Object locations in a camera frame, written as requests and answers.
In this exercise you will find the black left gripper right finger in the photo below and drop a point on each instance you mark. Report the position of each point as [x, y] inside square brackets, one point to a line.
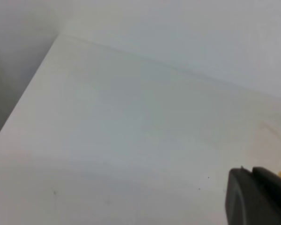
[270, 181]

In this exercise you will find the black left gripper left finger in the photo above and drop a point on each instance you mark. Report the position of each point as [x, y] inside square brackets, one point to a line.
[248, 203]

